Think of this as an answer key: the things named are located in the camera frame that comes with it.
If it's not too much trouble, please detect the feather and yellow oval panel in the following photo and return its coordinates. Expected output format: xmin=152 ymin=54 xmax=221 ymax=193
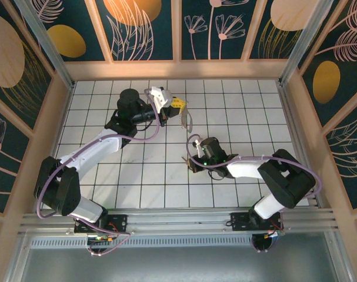
xmin=31 ymin=0 xmax=106 ymax=62

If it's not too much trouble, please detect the grey metal sheet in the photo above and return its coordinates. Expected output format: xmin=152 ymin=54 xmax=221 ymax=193
xmin=19 ymin=231 xmax=345 ymax=282

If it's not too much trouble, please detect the orange sun leaves panel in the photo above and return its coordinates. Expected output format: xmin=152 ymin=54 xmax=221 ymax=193
xmin=95 ymin=0 xmax=174 ymax=62

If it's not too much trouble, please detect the yellow oval fern panel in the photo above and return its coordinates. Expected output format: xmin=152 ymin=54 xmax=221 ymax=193
xmin=300 ymin=0 xmax=357 ymax=127

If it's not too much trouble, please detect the peach circle gold grass panel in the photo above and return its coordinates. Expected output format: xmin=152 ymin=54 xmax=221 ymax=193
xmin=248 ymin=0 xmax=322 ymax=59

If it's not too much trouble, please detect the pink and gold leaves panel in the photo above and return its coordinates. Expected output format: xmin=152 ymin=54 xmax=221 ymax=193
xmin=325 ymin=110 xmax=357 ymax=211

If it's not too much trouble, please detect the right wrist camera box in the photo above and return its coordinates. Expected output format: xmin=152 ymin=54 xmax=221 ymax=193
xmin=192 ymin=137 xmax=210 ymax=151

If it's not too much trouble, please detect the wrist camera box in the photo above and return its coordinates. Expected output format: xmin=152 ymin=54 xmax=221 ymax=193
xmin=150 ymin=85 xmax=174 ymax=113
xmin=192 ymin=137 xmax=210 ymax=151

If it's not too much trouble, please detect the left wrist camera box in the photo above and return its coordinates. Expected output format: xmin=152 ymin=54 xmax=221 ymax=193
xmin=150 ymin=85 xmax=174 ymax=113

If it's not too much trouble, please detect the long aluminium base rail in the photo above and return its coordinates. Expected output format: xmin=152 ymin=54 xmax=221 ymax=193
xmin=18 ymin=207 xmax=339 ymax=238

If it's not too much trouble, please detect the pink flowers wall panel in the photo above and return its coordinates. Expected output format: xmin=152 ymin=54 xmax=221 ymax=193
xmin=181 ymin=0 xmax=253 ymax=61

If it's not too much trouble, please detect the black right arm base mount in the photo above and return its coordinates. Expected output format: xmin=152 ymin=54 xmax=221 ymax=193
xmin=230 ymin=210 xmax=285 ymax=233

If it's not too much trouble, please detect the slotted grey cable duct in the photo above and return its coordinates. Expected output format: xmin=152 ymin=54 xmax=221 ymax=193
xmin=29 ymin=236 xmax=255 ymax=249

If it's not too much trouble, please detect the aluminium side rail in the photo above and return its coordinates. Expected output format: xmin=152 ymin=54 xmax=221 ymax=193
xmin=276 ymin=79 xmax=322 ymax=209

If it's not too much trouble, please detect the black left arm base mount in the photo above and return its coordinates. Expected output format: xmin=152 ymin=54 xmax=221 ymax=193
xmin=74 ymin=213 xmax=129 ymax=236

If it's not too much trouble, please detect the small circuit board with wires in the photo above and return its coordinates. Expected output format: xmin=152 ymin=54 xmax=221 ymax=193
xmin=265 ymin=228 xmax=285 ymax=239
xmin=86 ymin=234 xmax=116 ymax=244

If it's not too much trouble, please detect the aluminium corner post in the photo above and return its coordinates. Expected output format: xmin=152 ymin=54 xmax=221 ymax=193
xmin=13 ymin=0 xmax=76 ymax=89
xmin=279 ymin=0 xmax=335 ymax=86

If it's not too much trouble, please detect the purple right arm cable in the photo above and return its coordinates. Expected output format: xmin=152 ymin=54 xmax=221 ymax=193
xmin=186 ymin=134 xmax=325 ymax=236

